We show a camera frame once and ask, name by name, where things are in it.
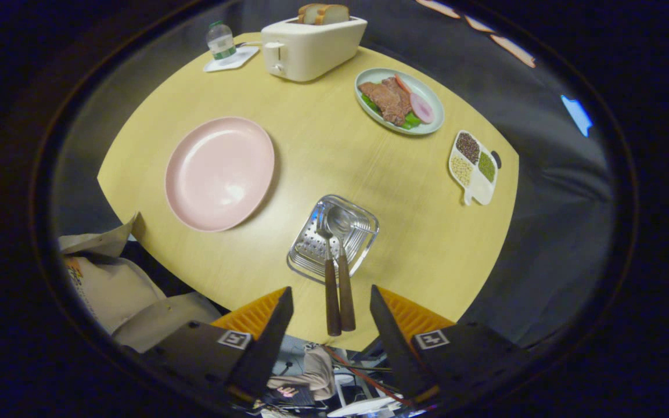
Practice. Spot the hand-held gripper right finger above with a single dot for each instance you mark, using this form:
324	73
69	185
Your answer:
395	342

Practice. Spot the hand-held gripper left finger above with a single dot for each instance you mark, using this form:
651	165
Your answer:
268	342

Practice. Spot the pink round plate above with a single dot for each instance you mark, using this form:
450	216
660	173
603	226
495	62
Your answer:
218	174

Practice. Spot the white divided seasoning dish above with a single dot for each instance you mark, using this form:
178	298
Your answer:
474	168

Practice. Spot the black backdrop cloth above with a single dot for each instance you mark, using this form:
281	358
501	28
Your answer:
543	203

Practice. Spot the cooked meat with vegetables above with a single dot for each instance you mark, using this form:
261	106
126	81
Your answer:
389	100

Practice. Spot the pale green oval plate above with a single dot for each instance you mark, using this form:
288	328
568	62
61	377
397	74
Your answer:
430	96

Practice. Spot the white square coaster tray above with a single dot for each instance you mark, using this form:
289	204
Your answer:
244	57

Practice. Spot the cream white toaster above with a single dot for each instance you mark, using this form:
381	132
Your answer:
317	49

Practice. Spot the clear plastic water bottle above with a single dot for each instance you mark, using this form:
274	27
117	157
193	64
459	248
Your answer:
221	42

